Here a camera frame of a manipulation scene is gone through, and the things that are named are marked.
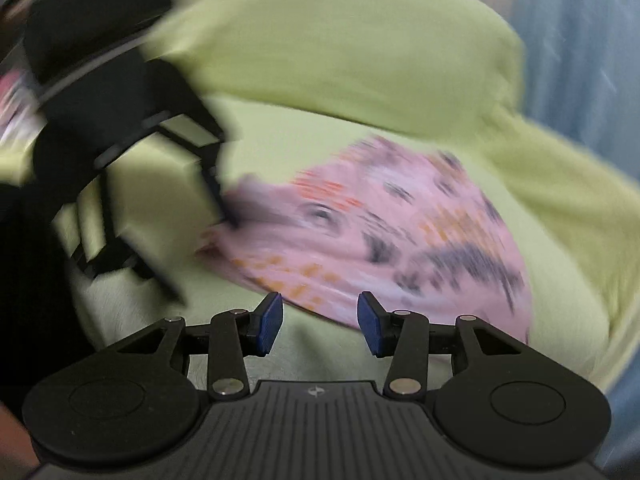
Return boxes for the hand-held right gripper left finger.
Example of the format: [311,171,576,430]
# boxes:
[107,292,285,402]

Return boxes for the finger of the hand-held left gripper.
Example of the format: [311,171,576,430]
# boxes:
[145,60,241,228]
[50,160,187,306]

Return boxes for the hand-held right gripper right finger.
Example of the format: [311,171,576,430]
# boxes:
[357,291,531,402]

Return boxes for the pink printed garment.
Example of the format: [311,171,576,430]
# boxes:
[195,135,533,346]

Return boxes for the green sofa cover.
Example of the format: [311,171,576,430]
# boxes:
[0,0,640,411]

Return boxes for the blue curtain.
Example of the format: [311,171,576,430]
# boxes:
[510,0,640,480]

